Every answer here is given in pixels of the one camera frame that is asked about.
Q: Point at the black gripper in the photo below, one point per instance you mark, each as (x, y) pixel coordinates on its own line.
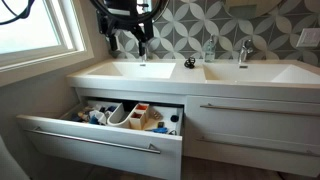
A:
(140, 31)

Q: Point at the small black object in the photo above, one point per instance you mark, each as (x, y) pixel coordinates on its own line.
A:
(160, 124)

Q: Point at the white curved drawer insert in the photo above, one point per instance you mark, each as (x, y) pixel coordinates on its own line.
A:
(115, 118)

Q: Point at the white open vanity drawer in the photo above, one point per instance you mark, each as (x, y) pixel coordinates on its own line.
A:
(100, 153)

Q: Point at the white closed drawer front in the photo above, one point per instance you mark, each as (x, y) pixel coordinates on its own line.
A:
(253, 125)
(253, 160)

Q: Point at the chrome sink faucet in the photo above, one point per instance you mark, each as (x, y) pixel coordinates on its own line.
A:
(145, 58)
(244, 51)

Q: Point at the white vanity cabinet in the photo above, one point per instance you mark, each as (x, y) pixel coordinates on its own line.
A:
(133, 92)

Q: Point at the round black framed mirror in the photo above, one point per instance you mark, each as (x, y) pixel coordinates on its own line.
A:
(156, 6)

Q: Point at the orange item in organizer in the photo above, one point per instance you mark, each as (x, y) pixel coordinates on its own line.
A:
(142, 107)

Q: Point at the dark blue cloth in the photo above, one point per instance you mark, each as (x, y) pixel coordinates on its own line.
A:
(111, 108)

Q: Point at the white double sink countertop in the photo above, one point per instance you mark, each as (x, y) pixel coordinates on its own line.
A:
(190, 75)

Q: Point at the dark red item in organizer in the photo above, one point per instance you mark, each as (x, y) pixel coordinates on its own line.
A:
(136, 115)

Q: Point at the brown wooden comb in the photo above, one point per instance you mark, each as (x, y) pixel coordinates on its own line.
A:
(155, 115)

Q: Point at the white crumpled cloth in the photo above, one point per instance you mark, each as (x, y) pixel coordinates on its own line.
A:
(98, 116)

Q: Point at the cream two-compartment organizer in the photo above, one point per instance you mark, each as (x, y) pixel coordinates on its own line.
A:
(135, 124)

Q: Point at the clear glass soap bottle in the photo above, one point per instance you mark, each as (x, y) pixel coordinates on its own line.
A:
(209, 53)

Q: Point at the bright blue small item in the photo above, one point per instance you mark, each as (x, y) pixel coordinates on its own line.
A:
(93, 121)

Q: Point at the round black puck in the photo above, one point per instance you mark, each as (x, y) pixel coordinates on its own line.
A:
(174, 118)

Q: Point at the navy folded cloth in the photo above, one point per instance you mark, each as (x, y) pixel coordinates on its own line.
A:
(76, 117)

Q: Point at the white window frame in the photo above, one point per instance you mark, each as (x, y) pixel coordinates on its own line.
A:
(40, 53)

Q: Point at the round wall mirror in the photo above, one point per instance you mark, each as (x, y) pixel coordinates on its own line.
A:
(253, 8)

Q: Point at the white wall outlet plate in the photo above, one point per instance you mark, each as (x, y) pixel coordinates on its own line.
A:
(308, 37)

